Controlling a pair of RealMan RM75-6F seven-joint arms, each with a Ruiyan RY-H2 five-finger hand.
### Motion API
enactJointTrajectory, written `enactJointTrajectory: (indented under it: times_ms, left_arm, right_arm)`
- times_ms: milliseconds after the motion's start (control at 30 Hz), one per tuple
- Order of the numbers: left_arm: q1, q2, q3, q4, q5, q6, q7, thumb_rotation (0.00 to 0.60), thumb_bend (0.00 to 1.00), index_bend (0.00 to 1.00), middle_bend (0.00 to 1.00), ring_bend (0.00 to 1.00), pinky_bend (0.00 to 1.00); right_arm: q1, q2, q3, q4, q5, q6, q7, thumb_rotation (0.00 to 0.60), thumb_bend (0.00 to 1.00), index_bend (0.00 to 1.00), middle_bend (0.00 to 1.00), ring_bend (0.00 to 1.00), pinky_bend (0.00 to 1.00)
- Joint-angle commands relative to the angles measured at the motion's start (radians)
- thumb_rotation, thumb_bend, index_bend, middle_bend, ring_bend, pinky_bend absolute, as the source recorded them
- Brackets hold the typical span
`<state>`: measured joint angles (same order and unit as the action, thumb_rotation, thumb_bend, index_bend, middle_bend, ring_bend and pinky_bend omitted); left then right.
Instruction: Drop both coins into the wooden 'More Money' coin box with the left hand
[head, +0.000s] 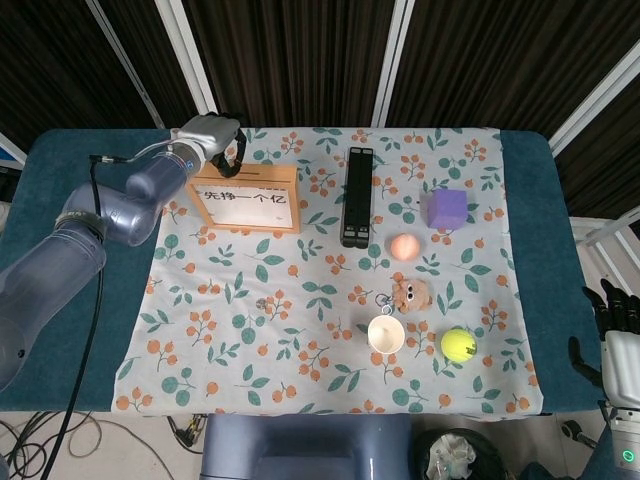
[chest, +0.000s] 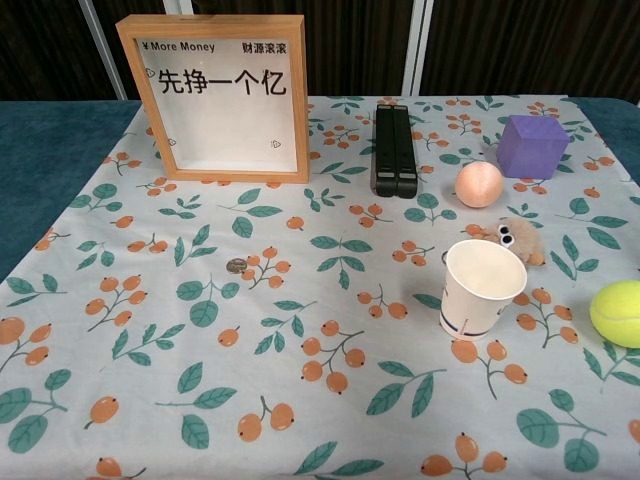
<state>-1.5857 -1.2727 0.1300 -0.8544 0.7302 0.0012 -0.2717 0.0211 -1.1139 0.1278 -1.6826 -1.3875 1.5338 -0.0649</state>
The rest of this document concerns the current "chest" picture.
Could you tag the silver coin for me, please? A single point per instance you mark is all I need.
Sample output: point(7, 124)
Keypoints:
point(236, 265)

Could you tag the floral printed tablecloth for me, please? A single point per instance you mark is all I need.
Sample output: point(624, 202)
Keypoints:
point(320, 310)

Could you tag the black rectangular bar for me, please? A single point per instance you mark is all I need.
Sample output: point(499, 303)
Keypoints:
point(395, 150)

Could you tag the white paper cup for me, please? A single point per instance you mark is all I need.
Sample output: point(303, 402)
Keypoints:
point(475, 300)

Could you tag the peach coloured ball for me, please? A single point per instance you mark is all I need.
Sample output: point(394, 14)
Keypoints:
point(479, 185)

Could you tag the dark slatted partition panel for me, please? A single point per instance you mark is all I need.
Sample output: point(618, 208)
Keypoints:
point(40, 50)
point(355, 50)
point(525, 50)

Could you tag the purple foam cube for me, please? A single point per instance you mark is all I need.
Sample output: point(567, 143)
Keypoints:
point(530, 150)

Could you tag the teal table cover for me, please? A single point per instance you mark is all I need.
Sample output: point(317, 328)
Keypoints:
point(50, 150)

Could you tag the yellow tennis ball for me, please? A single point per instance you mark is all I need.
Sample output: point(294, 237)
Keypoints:
point(617, 312)

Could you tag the wooden coin box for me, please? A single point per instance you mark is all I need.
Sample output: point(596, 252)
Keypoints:
point(299, 100)

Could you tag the white partition post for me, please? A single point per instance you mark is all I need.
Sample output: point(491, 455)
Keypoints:
point(105, 50)
point(417, 50)

